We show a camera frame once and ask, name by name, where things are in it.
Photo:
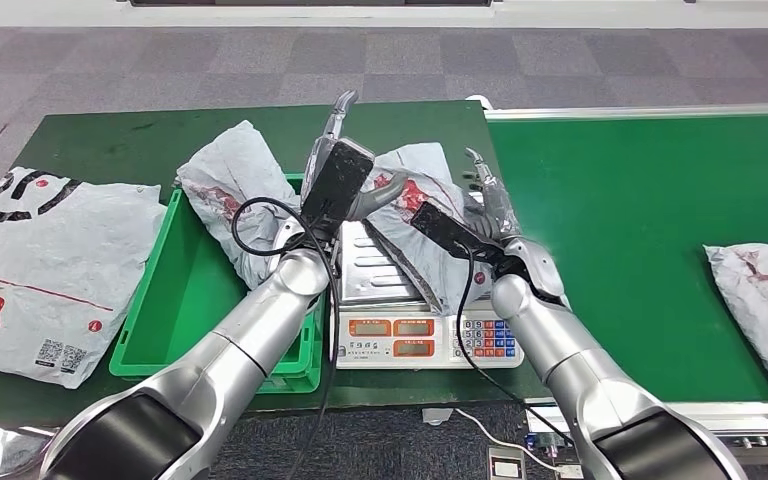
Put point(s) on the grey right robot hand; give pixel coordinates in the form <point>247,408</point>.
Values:
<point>500,212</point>

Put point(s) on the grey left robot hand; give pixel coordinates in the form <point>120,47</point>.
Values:
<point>314,166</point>

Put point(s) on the small grey parcel bag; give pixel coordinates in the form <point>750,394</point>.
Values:
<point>238,159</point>

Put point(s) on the grey parcel bag black print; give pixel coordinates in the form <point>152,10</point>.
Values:
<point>424,265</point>

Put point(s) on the grey parcel bag red print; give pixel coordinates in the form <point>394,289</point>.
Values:
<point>755,318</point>

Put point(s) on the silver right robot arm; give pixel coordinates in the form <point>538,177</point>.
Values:
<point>576,371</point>

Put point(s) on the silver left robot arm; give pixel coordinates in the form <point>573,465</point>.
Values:
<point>238,351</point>

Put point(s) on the green conveyor belt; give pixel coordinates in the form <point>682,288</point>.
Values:
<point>622,232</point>

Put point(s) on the steel weighing tray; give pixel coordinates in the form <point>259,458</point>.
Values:
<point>371,272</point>

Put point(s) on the white electronic scale base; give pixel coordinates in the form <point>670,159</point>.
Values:
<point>440,331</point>

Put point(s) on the green plastic crate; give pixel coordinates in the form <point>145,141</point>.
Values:
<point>178,298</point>

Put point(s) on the small green circuit board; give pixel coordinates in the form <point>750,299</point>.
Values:
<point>540,442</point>

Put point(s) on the white plug adapter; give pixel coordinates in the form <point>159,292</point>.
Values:
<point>568,473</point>

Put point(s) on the large flat grey mailer bag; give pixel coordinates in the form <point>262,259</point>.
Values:
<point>46,265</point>

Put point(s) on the shiny chrome round base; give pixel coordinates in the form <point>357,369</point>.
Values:
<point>0,454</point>

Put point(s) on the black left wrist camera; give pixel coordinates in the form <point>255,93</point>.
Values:
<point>338,179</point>

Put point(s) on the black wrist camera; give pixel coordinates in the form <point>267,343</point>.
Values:
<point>444,228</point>
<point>338,179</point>

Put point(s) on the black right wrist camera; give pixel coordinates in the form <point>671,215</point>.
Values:
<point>444,228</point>

